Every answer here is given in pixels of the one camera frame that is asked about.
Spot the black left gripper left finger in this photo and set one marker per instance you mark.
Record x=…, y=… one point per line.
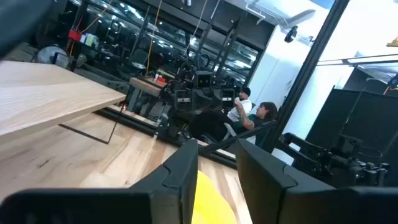
x=174, y=189

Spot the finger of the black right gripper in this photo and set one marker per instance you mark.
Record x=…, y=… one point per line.
x=306, y=143
x=300, y=161

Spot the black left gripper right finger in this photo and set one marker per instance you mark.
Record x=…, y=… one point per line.
x=267, y=193

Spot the yellow mini bowl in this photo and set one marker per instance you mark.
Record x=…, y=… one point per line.
x=208, y=205

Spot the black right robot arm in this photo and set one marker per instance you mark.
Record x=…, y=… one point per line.
x=376, y=172

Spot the person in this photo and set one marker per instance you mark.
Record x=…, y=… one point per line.
x=242, y=109
x=264, y=113

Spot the black folding screen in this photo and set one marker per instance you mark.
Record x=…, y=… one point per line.
x=373, y=118

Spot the black metal shelf support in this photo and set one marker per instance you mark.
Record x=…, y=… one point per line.
x=116, y=124

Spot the background robot workstation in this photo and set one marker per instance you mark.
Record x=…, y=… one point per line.
x=202, y=93

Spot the background wooden table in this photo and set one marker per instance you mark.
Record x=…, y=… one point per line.
x=144, y=85

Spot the red storage bin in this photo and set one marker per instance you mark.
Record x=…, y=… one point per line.
x=74, y=35

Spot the black metal frame post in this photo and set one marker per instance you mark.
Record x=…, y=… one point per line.
x=311, y=62

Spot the black ceiling camera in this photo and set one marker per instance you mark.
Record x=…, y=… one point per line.
x=290, y=34

